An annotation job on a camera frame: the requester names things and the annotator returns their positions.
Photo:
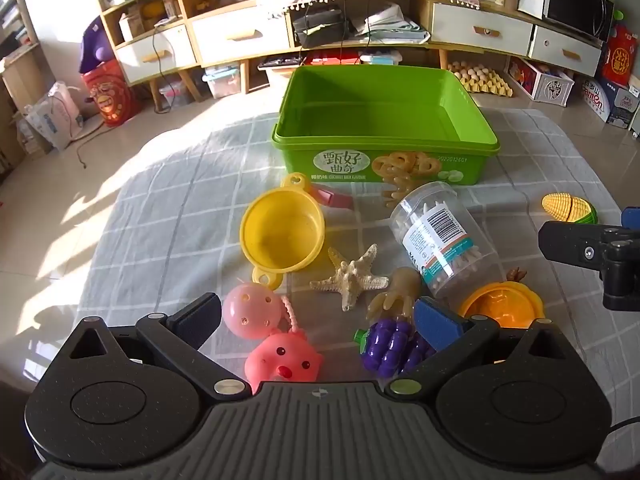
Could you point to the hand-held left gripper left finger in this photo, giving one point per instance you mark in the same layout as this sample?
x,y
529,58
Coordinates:
x,y
200,317

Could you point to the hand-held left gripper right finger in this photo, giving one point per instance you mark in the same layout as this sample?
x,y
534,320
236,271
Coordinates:
x,y
437,325

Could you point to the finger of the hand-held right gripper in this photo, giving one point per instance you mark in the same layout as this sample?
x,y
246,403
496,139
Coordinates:
x,y
631,218
570,242

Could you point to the toy corn cob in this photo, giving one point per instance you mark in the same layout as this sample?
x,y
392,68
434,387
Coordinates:
x,y
567,207

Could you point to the pink and clear capsule ball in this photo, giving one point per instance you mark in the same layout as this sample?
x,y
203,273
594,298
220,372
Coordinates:
x,y
247,310

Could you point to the tan toy antler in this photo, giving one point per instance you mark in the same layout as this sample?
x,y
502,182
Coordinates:
x,y
402,287
395,195

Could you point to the purple toy grapes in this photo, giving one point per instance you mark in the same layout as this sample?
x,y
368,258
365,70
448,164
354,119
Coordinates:
x,y
387,347

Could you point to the orange toy bowl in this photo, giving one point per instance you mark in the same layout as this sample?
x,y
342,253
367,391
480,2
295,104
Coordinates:
x,y
500,305

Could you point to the clear cotton swab jar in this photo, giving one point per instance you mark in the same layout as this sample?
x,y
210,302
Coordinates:
x,y
445,240

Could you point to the pink pig toy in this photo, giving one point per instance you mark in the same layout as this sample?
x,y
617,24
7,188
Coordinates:
x,y
285,357

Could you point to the beige starfish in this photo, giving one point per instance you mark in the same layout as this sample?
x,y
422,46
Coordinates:
x,y
352,277

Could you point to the yellow toy pot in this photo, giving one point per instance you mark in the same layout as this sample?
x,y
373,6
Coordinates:
x,y
282,232

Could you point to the pink plastic block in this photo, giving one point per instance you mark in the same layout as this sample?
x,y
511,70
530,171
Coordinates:
x,y
335,196

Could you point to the green plastic box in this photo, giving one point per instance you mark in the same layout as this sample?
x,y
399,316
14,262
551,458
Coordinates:
x,y
380,110

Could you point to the small brown toy piece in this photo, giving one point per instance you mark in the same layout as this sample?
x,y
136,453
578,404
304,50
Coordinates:
x,y
517,275

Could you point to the blue and red carton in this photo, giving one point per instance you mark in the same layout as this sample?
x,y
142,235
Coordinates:
x,y
607,105

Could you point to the grey checked blanket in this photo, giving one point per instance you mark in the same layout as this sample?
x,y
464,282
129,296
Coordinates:
x,y
165,200

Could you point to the white and red carton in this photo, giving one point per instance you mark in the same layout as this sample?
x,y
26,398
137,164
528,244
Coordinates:
x,y
542,82

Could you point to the red gift box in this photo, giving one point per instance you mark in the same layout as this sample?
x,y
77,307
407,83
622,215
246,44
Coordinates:
x,y
620,55

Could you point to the white cabinet drawer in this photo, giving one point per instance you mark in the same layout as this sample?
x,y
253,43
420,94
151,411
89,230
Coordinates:
x,y
240,35
480,30
565,52
155,55

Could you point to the tray of eggs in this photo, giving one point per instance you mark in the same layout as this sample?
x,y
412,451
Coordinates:
x,y
480,77

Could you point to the black microwave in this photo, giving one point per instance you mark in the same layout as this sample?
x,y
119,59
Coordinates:
x,y
577,7

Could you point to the small clear storage bin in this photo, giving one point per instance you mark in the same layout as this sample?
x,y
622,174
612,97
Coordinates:
x,y
175,95

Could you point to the clear bin with blue lid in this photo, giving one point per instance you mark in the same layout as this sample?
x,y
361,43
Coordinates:
x,y
222,80

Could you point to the red printed bag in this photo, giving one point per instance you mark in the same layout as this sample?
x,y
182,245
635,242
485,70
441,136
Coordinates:
x,y
112,95

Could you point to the white plastic bag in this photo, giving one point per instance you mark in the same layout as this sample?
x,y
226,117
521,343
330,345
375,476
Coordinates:
x,y
52,117

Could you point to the clear bin with dark lid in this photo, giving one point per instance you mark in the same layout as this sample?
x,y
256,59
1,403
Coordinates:
x,y
280,72

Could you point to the clear bin with blue contents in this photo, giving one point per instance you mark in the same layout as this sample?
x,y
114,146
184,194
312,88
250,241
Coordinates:
x,y
380,57

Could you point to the pile of folded papers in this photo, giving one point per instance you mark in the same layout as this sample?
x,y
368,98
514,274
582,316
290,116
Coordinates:
x,y
387,25

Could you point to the red storage box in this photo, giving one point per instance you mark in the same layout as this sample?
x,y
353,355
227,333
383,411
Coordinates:
x,y
330,57

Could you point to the purple plush toy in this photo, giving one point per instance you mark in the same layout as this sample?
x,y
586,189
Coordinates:
x,y
95,45

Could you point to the wooden side shelf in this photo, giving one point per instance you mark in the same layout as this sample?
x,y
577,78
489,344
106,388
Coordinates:
x,y
27,75

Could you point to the small cardboard box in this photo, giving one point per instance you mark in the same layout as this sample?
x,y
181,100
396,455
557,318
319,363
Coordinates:
x,y
131,27

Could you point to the yellow shelf item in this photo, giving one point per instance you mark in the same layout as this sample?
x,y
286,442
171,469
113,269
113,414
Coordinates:
x,y
152,9

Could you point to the black bag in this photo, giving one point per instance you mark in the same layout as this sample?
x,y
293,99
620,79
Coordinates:
x,y
320,27

